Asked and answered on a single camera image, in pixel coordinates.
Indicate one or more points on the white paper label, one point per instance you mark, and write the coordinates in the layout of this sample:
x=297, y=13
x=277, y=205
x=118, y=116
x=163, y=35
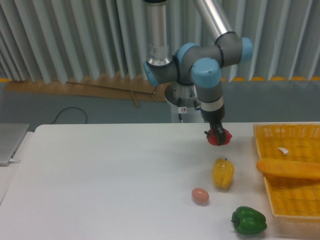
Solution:
x=283, y=150

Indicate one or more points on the silver laptop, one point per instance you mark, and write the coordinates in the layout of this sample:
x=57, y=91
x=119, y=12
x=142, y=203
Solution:
x=11, y=136

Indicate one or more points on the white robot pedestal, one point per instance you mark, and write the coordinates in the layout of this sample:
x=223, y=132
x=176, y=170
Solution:
x=182, y=100

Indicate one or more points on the brown egg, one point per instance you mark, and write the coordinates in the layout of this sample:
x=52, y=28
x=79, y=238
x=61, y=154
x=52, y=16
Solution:
x=200, y=196

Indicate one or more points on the red bell pepper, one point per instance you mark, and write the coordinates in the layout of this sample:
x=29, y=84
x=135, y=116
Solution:
x=214, y=139

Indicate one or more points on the yellow bell pepper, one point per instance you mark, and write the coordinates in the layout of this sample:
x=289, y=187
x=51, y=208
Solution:
x=222, y=173

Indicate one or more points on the brown cardboard sheet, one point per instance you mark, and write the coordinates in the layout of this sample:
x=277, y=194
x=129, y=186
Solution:
x=136, y=89

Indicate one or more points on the yellow woven basket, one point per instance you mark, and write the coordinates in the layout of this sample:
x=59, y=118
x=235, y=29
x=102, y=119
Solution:
x=289, y=198

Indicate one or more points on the grey pleated curtain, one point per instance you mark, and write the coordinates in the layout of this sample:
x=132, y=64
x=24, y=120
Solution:
x=72, y=39

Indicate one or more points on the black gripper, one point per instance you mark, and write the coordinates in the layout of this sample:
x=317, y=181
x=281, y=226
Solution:
x=214, y=118

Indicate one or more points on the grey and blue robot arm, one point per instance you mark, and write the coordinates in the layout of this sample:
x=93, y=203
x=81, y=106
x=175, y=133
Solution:
x=192, y=65

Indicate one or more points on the green bell pepper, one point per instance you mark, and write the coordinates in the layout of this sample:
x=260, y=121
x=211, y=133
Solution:
x=248, y=221

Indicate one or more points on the orange baguette bread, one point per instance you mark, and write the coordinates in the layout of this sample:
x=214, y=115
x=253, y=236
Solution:
x=289, y=169

